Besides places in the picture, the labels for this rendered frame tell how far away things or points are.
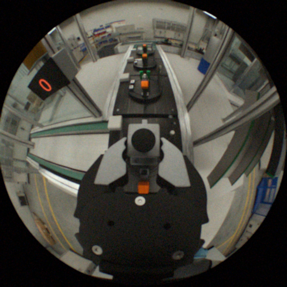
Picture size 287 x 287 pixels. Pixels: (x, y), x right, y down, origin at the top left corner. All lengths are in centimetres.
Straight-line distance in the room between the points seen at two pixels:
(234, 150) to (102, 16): 1100
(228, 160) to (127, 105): 36
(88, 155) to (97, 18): 1097
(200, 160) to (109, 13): 1099
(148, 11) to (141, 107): 1070
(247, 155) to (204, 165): 23
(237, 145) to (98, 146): 45
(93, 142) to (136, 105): 23
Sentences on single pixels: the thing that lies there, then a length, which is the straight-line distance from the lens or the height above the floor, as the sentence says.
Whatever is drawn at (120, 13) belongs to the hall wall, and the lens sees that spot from 1071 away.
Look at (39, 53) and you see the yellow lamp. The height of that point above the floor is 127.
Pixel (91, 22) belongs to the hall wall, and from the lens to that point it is 1114.
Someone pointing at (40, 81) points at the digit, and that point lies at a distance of 23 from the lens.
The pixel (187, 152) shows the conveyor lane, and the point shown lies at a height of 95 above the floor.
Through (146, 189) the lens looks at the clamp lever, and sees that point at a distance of 17.
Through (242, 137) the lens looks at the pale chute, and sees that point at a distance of 24.
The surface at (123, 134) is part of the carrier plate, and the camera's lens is 28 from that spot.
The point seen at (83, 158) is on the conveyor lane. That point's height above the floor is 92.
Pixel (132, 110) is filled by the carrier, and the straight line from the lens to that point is 32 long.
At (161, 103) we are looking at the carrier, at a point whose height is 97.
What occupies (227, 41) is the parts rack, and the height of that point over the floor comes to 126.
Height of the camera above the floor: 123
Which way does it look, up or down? 76 degrees down
